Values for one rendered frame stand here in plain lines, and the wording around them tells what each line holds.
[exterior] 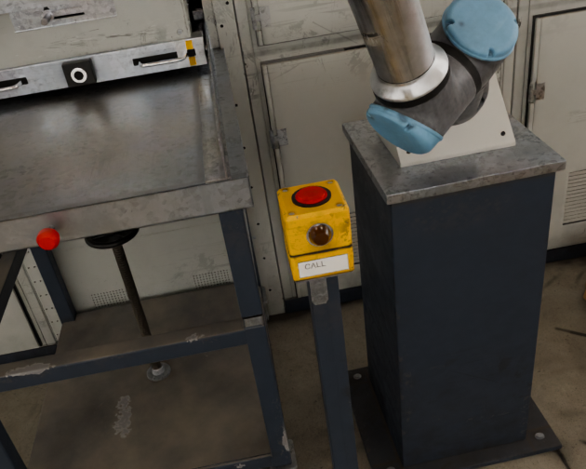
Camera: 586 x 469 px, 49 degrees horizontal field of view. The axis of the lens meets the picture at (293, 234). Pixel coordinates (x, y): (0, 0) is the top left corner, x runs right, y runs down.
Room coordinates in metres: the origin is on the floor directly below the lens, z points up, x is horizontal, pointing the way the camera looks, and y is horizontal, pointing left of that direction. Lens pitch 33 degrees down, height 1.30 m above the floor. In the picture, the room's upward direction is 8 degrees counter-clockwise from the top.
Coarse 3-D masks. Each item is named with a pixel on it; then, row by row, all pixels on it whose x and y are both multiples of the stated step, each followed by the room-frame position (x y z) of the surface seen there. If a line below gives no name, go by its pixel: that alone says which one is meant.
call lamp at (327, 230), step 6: (318, 222) 0.65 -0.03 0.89; (324, 222) 0.65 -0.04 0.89; (312, 228) 0.65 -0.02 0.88; (318, 228) 0.65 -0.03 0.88; (324, 228) 0.65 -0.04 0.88; (330, 228) 0.65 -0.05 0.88; (306, 234) 0.65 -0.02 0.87; (312, 234) 0.65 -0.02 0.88; (318, 234) 0.64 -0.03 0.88; (324, 234) 0.64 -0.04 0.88; (330, 234) 0.65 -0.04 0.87; (312, 240) 0.65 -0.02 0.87; (318, 240) 0.64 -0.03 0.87; (324, 240) 0.64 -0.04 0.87; (330, 240) 0.65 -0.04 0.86; (318, 246) 0.65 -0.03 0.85
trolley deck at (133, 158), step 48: (48, 96) 1.40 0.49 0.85; (96, 96) 1.35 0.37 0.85; (144, 96) 1.31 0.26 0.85; (192, 96) 1.26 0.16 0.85; (0, 144) 1.16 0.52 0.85; (48, 144) 1.12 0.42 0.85; (96, 144) 1.09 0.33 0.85; (144, 144) 1.06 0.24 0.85; (192, 144) 1.03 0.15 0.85; (240, 144) 1.00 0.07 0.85; (0, 192) 0.95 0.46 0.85; (48, 192) 0.93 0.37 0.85; (96, 192) 0.90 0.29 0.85; (144, 192) 0.88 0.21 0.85; (192, 192) 0.87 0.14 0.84; (240, 192) 0.88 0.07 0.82; (0, 240) 0.85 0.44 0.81
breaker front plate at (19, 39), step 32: (96, 0) 1.39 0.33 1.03; (128, 0) 1.40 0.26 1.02; (160, 0) 1.40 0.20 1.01; (0, 32) 1.38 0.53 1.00; (32, 32) 1.39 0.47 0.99; (64, 32) 1.39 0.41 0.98; (96, 32) 1.39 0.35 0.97; (128, 32) 1.40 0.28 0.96; (160, 32) 1.40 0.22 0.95; (0, 64) 1.38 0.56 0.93
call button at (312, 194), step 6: (312, 186) 0.71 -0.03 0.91; (300, 192) 0.70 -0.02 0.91; (306, 192) 0.70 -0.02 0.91; (312, 192) 0.70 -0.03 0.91; (318, 192) 0.69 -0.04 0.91; (324, 192) 0.69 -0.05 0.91; (300, 198) 0.68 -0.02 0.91; (306, 198) 0.68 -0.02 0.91; (312, 198) 0.68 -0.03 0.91; (318, 198) 0.68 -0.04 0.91; (324, 198) 0.68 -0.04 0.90
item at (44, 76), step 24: (144, 48) 1.39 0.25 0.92; (168, 48) 1.39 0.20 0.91; (192, 48) 1.39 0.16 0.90; (0, 72) 1.37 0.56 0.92; (24, 72) 1.37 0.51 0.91; (48, 72) 1.37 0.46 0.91; (96, 72) 1.38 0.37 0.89; (120, 72) 1.38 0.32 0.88; (144, 72) 1.39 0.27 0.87; (0, 96) 1.37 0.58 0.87
